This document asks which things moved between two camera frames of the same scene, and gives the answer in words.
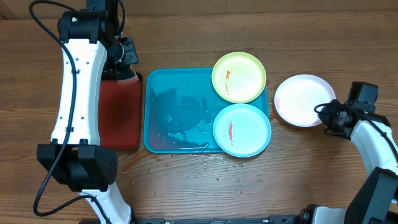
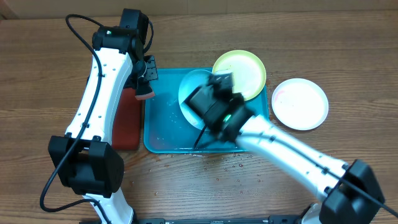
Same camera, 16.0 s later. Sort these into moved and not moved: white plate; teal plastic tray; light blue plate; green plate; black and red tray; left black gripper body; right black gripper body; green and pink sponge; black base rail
Moved: right black gripper body; light blue plate; left black gripper body; green and pink sponge; white plate
Not moved: teal plastic tray; black and red tray; black base rail; green plate
